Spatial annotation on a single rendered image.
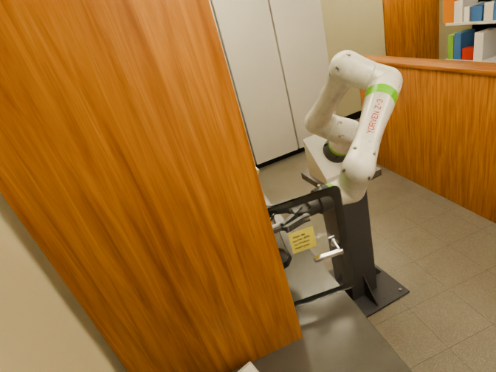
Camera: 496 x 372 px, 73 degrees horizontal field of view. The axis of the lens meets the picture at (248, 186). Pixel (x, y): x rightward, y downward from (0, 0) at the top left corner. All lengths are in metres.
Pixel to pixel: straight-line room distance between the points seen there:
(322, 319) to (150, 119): 0.84
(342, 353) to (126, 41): 0.98
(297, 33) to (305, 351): 3.66
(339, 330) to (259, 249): 0.42
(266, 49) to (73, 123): 3.55
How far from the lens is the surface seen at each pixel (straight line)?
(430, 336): 2.34
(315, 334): 1.17
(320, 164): 1.86
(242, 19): 4.05
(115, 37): 0.69
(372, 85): 1.37
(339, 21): 5.07
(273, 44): 4.16
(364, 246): 2.23
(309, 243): 1.02
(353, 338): 1.15
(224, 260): 0.87
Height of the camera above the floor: 1.88
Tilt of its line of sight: 27 degrees down
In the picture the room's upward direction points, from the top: 17 degrees counter-clockwise
